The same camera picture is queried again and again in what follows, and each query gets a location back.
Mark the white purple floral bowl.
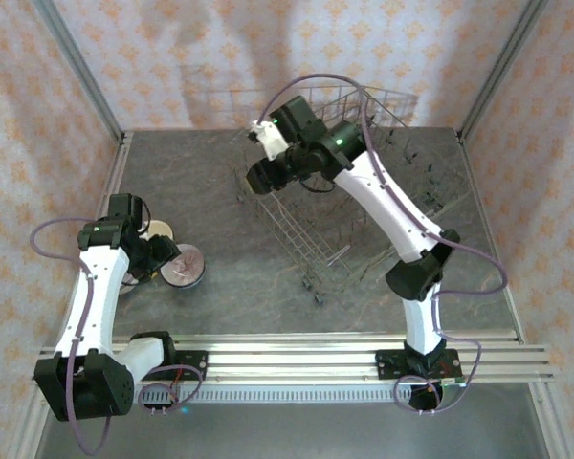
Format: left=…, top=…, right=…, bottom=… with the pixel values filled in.
left=158, top=242, right=207, bottom=289

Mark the wire dish rack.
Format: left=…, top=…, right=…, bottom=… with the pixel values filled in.
left=229, top=84, right=473, bottom=307

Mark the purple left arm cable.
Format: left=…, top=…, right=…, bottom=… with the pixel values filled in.
left=30, top=216, right=205, bottom=456

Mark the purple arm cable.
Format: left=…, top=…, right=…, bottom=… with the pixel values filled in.
left=257, top=74, right=510, bottom=416
left=30, top=216, right=205, bottom=456

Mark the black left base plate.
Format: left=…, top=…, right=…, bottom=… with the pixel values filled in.
left=141, top=350, right=210, bottom=383

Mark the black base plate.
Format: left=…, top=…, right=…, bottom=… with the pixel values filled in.
left=375, top=348, right=462, bottom=383
left=141, top=350, right=210, bottom=383

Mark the black cable socket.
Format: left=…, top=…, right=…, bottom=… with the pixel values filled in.
left=408, top=382, right=445, bottom=413
left=141, top=400, right=181, bottom=414

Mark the aluminium mounting rail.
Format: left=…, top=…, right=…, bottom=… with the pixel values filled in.
left=31, top=333, right=556, bottom=385

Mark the aluminium frame leg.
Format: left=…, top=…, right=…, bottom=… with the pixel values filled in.
left=528, top=382, right=574, bottom=459
left=7, top=382, right=54, bottom=459

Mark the aluminium frame post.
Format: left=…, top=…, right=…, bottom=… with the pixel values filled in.
left=32, top=0, right=126, bottom=142
left=458, top=0, right=551, bottom=142

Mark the slotted grey cable duct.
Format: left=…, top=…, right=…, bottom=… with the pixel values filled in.
left=52, top=384, right=412, bottom=404

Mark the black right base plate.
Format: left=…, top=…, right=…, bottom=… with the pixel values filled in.
left=375, top=348, right=462, bottom=383

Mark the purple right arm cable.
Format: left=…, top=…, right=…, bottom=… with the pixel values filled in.
left=257, top=74, right=510, bottom=416

